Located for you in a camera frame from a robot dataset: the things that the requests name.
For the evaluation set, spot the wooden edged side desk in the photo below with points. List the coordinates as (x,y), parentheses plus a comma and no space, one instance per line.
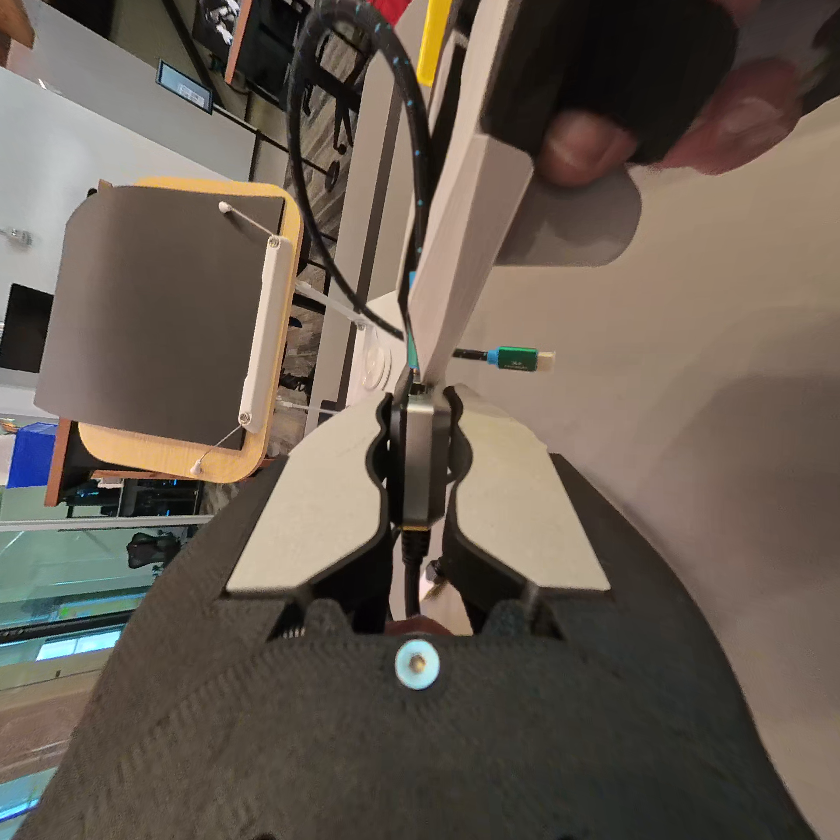
(59,460)

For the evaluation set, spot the black flat monitor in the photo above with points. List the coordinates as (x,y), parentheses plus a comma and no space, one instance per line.
(26,328)

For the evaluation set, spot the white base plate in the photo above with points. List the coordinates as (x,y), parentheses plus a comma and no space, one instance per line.
(374,357)

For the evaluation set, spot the small framed wall screen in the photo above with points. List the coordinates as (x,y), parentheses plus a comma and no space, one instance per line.
(187,87)

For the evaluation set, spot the person's right hand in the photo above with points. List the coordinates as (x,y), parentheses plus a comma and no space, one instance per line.
(761,112)

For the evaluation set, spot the wooden rimmed black panel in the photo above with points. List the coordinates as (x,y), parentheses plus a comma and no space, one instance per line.
(158,315)

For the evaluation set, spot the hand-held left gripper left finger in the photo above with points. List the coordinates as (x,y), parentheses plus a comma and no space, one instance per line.
(302,525)

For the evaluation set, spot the blue storage bin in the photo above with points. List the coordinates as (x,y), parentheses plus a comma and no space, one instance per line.
(29,453)

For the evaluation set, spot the black hdmi adapter box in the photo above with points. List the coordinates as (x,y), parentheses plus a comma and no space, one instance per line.
(420,460)

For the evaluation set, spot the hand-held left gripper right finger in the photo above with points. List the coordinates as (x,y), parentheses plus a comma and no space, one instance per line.
(532,525)

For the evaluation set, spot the white bracket bar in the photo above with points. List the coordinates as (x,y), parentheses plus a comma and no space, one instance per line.
(269,328)

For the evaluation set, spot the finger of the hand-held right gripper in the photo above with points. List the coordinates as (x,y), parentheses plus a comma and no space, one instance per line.
(460,223)

